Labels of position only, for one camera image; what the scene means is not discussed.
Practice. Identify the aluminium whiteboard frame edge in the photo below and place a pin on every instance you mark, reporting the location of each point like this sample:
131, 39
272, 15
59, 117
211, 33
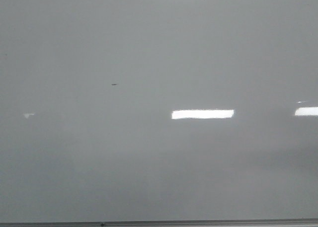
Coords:
302, 222

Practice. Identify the white whiteboard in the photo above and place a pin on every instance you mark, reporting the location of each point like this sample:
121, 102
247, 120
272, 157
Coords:
147, 110

